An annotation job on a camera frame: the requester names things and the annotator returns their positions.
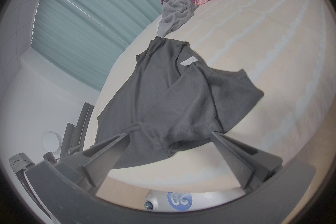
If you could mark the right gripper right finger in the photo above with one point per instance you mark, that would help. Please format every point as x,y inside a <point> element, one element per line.
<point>246,162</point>

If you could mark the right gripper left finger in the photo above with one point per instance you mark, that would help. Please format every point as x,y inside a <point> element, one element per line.
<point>101,162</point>

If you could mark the black T-shirt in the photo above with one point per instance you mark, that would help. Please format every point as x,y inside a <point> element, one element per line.
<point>162,102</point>

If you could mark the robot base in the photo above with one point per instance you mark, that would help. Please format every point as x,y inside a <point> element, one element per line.
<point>210,200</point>

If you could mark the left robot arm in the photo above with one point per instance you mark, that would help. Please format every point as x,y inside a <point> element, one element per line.
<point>49,157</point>

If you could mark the bed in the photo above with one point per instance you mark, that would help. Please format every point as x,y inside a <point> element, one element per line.
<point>262,60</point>

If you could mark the round white mirror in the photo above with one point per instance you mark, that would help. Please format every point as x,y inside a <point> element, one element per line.
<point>51,142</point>

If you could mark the grey garment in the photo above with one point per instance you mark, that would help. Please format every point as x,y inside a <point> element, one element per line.
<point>175,13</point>

